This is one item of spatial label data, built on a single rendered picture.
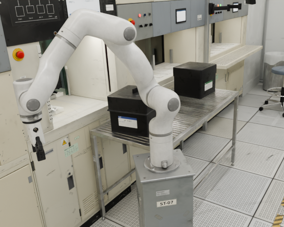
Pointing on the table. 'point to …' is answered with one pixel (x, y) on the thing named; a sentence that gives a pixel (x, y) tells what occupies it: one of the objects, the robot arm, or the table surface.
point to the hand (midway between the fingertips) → (38, 153)
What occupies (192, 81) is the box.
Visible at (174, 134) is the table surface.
